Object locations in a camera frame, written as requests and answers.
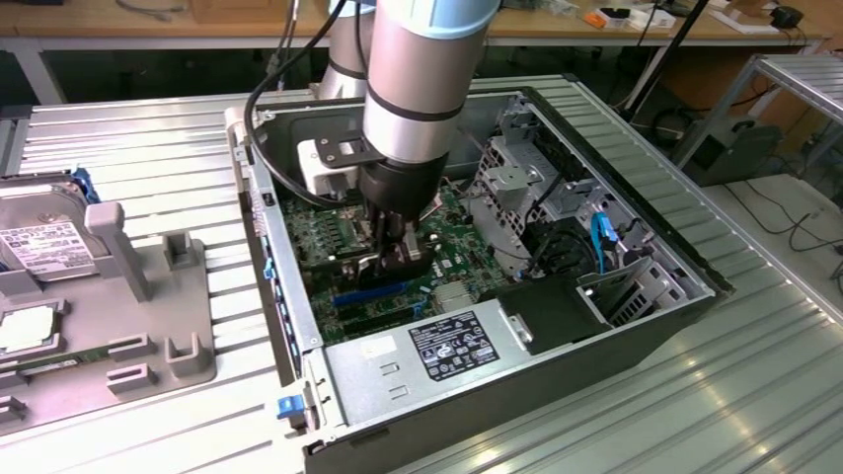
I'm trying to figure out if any black stand pole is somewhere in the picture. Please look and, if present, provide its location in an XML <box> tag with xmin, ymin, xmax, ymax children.
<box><xmin>621</xmin><ymin>0</ymin><xmax>714</xmax><ymax>111</ymax></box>

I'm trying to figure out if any blue expansion slot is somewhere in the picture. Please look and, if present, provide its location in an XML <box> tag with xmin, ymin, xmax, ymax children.
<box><xmin>332</xmin><ymin>281</ymin><xmax>407</xmax><ymax>307</ymax></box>

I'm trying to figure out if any thin grey hanging cable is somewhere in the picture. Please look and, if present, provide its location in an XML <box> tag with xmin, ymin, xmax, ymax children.
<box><xmin>264</xmin><ymin>0</ymin><xmax>303</xmax><ymax>94</ymax></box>

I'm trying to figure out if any black wire bundle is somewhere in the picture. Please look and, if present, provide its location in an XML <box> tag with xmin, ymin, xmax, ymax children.
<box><xmin>524</xmin><ymin>220</ymin><xmax>595</xmax><ymax>283</ymax></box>

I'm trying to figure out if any silver CPU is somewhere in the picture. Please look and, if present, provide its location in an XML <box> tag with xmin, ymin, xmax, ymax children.
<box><xmin>0</xmin><ymin>305</ymin><xmax>59</xmax><ymax>355</ymax></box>

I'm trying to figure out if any silver chipset heatsink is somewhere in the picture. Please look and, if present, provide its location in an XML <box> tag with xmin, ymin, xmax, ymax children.
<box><xmin>431</xmin><ymin>283</ymin><xmax>475</xmax><ymax>308</ymax></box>

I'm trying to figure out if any orange and white box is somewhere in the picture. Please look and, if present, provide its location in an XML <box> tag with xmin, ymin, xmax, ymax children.
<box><xmin>581</xmin><ymin>7</ymin><xmax>635</xmax><ymax>31</ymax></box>

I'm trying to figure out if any graphics card with black fan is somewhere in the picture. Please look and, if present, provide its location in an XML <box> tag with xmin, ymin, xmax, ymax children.
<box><xmin>307</xmin><ymin>249</ymin><xmax>437</xmax><ymax>294</ymax></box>

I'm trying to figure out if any silver hard disk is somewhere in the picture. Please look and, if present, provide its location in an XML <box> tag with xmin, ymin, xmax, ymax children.
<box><xmin>0</xmin><ymin>170</ymin><xmax>100</xmax><ymax>286</ymax></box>

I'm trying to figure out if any metal disk bay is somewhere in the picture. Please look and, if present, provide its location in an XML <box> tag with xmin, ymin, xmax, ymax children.
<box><xmin>576</xmin><ymin>255</ymin><xmax>692</xmax><ymax>331</ymax></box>

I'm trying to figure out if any black plastic shroud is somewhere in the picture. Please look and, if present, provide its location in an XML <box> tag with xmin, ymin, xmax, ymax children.
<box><xmin>476</xmin><ymin>274</ymin><xmax>615</xmax><ymax>356</ymax></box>

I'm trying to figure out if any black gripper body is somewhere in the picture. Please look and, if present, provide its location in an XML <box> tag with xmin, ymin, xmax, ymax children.
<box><xmin>357</xmin><ymin>157</ymin><xmax>451</xmax><ymax>248</ymax></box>

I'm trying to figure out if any blue disk carrier rail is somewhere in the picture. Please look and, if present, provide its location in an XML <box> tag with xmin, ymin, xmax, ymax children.
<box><xmin>67</xmin><ymin>166</ymin><xmax>100</xmax><ymax>206</ymax></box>

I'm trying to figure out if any metal frame table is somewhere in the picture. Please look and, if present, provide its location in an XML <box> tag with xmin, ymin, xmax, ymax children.
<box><xmin>671</xmin><ymin>51</ymin><xmax>843</xmax><ymax>174</ymax></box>

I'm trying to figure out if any grey parts rack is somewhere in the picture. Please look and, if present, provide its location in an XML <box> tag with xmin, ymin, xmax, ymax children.
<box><xmin>0</xmin><ymin>199</ymin><xmax>220</xmax><ymax>427</ymax></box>

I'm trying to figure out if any green RAM stick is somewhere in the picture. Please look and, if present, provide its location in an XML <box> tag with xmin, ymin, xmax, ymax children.
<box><xmin>0</xmin><ymin>345</ymin><xmax>115</xmax><ymax>377</ymax></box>

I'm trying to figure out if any perforated metal drive cage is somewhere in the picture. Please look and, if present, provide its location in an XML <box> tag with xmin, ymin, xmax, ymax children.
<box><xmin>471</xmin><ymin>135</ymin><xmax>593</xmax><ymax>263</ymax></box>

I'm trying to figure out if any blue wire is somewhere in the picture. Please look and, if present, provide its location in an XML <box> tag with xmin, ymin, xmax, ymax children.
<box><xmin>589</xmin><ymin>210</ymin><xmax>619</xmax><ymax>276</ymax></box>

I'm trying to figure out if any thick black cable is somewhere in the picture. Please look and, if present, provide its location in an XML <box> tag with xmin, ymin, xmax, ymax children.
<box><xmin>241</xmin><ymin>0</ymin><xmax>371</xmax><ymax>209</ymax></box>

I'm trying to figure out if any black open PC case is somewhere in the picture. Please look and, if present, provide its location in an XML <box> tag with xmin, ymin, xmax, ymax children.
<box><xmin>223</xmin><ymin>86</ymin><xmax>736</xmax><ymax>474</ymax></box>

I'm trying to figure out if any blue case latch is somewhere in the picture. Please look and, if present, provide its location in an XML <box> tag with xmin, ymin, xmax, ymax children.
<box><xmin>275</xmin><ymin>394</ymin><xmax>307</xmax><ymax>422</ymax></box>

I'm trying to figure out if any grey floor device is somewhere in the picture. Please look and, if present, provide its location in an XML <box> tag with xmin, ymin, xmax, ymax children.
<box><xmin>684</xmin><ymin>118</ymin><xmax>784</xmax><ymax>188</ymax></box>

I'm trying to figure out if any black power adapter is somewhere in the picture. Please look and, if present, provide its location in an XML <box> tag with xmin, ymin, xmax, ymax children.
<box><xmin>768</xmin><ymin>4</ymin><xmax>806</xmax><ymax>31</ymax></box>

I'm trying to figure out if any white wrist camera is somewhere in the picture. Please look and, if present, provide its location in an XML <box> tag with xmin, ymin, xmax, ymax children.
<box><xmin>295</xmin><ymin>135</ymin><xmax>391</xmax><ymax>199</ymax></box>

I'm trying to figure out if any wooden desk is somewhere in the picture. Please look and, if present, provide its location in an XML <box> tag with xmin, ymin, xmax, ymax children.
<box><xmin>0</xmin><ymin>0</ymin><xmax>832</xmax><ymax>50</ymax></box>

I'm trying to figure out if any thin black cable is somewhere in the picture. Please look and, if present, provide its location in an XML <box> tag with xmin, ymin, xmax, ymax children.
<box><xmin>743</xmin><ymin>177</ymin><xmax>843</xmax><ymax>259</ymax></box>

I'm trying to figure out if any green motherboard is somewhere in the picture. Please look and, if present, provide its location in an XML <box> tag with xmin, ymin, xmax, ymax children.
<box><xmin>281</xmin><ymin>180</ymin><xmax>512</xmax><ymax>347</ymax></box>

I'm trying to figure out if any grey power supply unit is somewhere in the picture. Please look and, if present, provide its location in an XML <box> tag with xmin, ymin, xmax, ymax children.
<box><xmin>320</xmin><ymin>298</ymin><xmax>536</xmax><ymax>430</ymax></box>

